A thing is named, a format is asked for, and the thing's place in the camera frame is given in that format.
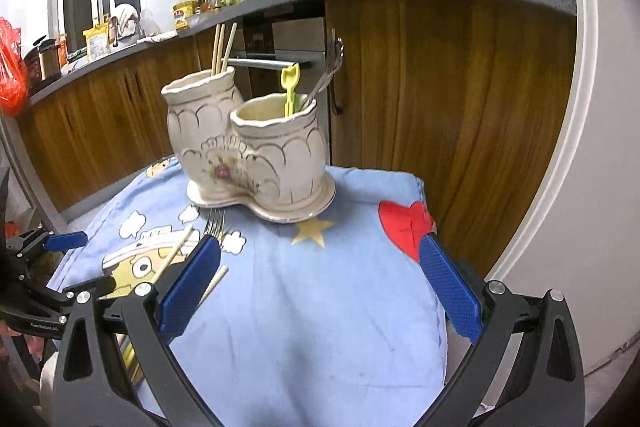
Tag yellow plastic fork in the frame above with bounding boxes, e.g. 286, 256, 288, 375
120, 336, 139, 374
280, 63, 301, 118

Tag steel built-in oven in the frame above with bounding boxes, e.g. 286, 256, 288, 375
243, 16, 332, 138

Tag white cloth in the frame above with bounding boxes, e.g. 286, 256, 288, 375
110, 4, 140, 40

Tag white refrigerator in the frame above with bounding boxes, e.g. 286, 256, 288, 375
477, 0, 640, 379

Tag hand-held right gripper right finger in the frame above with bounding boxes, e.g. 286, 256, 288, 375
417, 234, 586, 427

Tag blue cartoon printed blanket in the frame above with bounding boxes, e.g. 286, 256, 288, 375
45, 157, 449, 427

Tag red plastic bag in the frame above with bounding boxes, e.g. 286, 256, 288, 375
0, 17, 29, 118

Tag wooden kitchen cabinets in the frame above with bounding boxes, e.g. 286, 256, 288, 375
15, 0, 577, 269

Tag cream ceramic saucer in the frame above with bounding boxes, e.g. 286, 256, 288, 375
186, 174, 337, 226

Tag brown rice cooker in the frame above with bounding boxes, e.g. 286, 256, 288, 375
22, 37, 65, 84

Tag gold metal fork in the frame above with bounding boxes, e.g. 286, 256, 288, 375
204, 208, 227, 241

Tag row of condiment bottles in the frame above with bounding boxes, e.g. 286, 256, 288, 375
194, 0, 242, 14

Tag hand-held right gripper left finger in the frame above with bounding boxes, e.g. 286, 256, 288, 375
52, 234, 223, 427

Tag silver metal fork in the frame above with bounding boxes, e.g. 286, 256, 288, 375
302, 38, 346, 112

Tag cream floral ceramic utensil holder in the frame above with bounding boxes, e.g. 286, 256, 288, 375
161, 68, 329, 210

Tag yellow cooking oil bottle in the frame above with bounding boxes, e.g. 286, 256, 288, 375
172, 0, 194, 30

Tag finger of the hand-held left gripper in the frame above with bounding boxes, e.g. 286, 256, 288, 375
5, 229, 89, 259
30, 274, 118, 324

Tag yellow food packet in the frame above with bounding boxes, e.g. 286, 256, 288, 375
82, 24, 112, 60

